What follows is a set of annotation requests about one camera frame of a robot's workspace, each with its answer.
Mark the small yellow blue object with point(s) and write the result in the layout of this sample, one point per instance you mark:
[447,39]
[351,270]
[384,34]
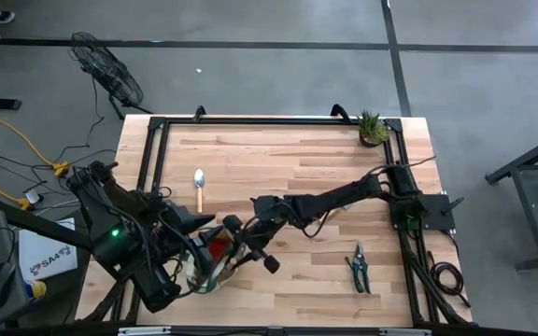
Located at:
[35,289]

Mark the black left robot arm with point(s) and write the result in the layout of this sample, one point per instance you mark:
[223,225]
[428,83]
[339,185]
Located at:
[110,224]

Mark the cream green-trimmed gardening bag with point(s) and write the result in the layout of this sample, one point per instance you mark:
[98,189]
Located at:
[222,280]

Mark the black aluminium table frame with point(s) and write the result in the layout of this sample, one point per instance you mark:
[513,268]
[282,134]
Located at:
[250,121]

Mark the black floor fan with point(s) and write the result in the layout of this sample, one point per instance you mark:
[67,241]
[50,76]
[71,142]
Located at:
[110,74]

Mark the grey metal frame table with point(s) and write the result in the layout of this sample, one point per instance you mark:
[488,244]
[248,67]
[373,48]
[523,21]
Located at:
[500,176]

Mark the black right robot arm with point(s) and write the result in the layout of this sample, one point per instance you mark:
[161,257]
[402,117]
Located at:
[334,200]

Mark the potted succulent plant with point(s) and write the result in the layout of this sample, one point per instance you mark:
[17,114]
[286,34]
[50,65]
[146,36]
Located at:
[372,128]

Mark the silver edge bracket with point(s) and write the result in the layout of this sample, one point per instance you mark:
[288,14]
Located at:
[404,332]
[143,331]

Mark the red fabric gardening glove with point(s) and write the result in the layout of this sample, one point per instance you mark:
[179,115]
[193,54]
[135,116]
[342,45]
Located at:
[220,247]

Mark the grey power adapter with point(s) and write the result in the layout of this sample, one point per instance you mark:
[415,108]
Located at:
[33,197]

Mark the white printed paper sheet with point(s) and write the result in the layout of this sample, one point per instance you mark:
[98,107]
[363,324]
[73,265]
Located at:
[47,254]

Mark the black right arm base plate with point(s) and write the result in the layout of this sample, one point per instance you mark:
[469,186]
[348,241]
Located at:
[437,212]

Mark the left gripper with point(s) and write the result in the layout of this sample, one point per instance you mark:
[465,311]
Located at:
[173,233]

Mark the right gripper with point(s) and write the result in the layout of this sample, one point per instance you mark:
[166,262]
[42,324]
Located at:
[259,233]

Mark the black table clamp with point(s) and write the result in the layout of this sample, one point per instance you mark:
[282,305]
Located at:
[200,114]
[341,112]

